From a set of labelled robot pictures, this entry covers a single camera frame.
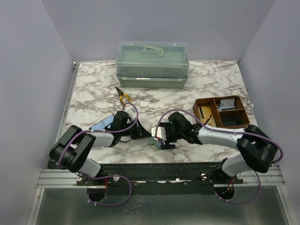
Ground light green card holder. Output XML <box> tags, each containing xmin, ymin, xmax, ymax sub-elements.
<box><xmin>150</xmin><ymin>137</ymin><xmax>162</xmax><ymax>148</ymax></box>

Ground silver grey card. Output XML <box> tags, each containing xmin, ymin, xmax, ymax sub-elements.
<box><xmin>217</xmin><ymin>98</ymin><xmax>236</xmax><ymax>112</ymax></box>

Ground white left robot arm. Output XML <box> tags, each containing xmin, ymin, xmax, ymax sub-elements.
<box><xmin>49</xmin><ymin>108</ymin><xmax>151</xmax><ymax>177</ymax></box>

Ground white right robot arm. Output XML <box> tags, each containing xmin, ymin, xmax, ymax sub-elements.
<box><xmin>154</xmin><ymin>109</ymin><xmax>283</xmax><ymax>180</ymax></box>

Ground brown woven basket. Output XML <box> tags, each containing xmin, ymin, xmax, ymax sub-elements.
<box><xmin>193</xmin><ymin>95</ymin><xmax>250</xmax><ymax>128</ymax></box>

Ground green clear-lid storage box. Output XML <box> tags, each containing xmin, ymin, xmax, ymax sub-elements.
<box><xmin>116</xmin><ymin>41</ymin><xmax>189</xmax><ymax>89</ymax></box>

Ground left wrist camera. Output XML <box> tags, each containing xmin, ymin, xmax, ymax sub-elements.
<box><xmin>127</xmin><ymin>107</ymin><xmax>137</xmax><ymax>121</ymax></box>

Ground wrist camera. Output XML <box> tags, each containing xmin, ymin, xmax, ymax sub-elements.
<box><xmin>127</xmin><ymin>107</ymin><xmax>137</xmax><ymax>121</ymax></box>
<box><xmin>151</xmin><ymin>127</ymin><xmax>166</xmax><ymax>141</ymax></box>

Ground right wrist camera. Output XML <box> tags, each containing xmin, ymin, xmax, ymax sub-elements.
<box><xmin>151</xmin><ymin>127</ymin><xmax>166</xmax><ymax>141</ymax></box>

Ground yellow handled pliers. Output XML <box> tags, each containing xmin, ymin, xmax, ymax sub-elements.
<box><xmin>115</xmin><ymin>87</ymin><xmax>133</xmax><ymax>105</ymax></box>

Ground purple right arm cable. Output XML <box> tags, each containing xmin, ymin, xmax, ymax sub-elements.
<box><xmin>156</xmin><ymin>109</ymin><xmax>284</xmax><ymax>205</ymax></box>

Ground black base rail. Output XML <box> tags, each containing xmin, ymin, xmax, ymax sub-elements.
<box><xmin>77</xmin><ymin>162</ymin><xmax>243</xmax><ymax>195</ymax></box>

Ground aluminium frame rail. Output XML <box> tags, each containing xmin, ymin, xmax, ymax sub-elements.
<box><xmin>37</xmin><ymin>62</ymin><xmax>80</xmax><ymax>188</ymax></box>

